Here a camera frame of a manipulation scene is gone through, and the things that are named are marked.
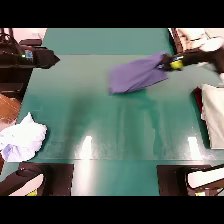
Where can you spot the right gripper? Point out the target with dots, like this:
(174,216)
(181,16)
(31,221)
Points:
(171,61)

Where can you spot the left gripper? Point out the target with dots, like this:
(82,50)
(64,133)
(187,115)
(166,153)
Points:
(46,58)

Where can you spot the purple shirt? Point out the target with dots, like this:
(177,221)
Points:
(136,75)

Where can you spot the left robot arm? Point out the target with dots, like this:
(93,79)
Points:
(16,63)

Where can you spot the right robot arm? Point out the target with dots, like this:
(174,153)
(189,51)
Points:
(203,56)

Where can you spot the red garment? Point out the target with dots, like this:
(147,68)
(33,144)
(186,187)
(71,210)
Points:
(198,98)

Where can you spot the cream garment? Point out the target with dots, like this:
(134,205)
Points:
(215,113)

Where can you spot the white garment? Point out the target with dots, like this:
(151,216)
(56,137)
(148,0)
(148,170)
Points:
(21,141)

